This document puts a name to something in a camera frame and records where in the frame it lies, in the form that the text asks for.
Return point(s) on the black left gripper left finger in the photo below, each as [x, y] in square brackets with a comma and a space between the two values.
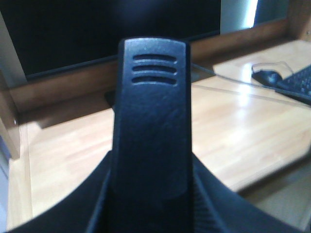
[83, 211]

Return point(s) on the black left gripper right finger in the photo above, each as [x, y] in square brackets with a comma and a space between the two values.
[217, 209]

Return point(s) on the wooden desk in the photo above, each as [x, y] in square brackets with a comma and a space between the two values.
[254, 140]

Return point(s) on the black computer mouse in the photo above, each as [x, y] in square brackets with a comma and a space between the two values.
[267, 77]

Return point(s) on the black keyboard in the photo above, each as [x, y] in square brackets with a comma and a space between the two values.
[297, 86]

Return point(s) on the black computer monitor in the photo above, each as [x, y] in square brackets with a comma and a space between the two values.
[64, 46]

